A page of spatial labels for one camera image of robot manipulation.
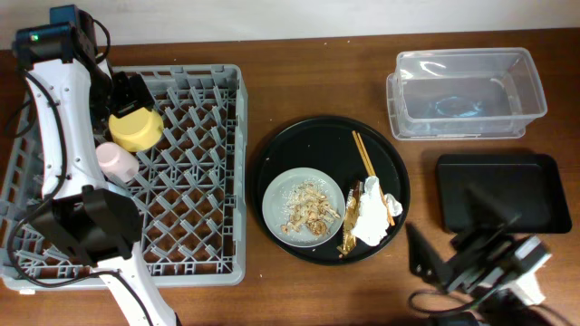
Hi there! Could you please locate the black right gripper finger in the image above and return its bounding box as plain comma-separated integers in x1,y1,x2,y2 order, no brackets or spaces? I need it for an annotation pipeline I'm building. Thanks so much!
405,223,453,285
466,184,521,229

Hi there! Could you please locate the yellow bowl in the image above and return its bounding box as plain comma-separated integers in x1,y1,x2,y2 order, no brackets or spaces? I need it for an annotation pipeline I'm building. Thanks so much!
108,107,164,152

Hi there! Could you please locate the white napkin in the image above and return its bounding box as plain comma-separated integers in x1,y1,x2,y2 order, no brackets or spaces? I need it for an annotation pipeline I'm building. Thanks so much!
352,177,403,246

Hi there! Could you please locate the gold foil wrapper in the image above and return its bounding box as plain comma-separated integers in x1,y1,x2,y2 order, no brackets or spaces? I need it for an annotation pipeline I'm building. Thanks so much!
337,180,363,259

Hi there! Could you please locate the food scraps and rice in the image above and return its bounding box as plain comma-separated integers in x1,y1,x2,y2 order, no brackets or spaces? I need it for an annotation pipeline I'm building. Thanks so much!
281,181,341,237

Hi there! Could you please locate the grey plate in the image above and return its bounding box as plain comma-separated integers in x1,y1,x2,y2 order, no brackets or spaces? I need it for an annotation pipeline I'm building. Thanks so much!
261,168,345,248

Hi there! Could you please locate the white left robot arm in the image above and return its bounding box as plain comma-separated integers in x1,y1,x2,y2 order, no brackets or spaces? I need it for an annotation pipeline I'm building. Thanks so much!
13,5,179,325

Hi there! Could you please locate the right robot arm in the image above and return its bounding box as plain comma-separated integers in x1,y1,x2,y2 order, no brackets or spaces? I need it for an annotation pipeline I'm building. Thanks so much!
407,185,551,325

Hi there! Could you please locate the grey dishwasher rack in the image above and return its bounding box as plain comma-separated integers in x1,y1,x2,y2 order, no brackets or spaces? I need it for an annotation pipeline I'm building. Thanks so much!
1,64,248,294

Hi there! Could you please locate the black rectangular tray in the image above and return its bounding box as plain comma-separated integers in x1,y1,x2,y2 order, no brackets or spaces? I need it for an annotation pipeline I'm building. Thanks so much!
436,154,572,234

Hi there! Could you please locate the pink cup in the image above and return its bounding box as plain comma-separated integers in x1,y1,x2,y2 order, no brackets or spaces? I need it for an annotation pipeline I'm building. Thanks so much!
96,142,140,183

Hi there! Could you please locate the clear plastic bin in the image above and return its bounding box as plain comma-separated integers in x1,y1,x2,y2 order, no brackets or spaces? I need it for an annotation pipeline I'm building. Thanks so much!
386,47,547,140

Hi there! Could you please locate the wooden chopstick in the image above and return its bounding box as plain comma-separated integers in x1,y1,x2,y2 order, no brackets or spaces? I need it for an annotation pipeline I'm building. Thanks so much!
352,130,394,226
355,131,396,226

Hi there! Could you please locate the round black serving tray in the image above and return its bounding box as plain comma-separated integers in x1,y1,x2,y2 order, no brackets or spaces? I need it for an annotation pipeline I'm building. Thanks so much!
249,116,411,266

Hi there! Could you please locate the black cable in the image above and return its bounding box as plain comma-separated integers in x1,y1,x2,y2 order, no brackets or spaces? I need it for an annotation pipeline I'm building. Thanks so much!
407,284,495,316

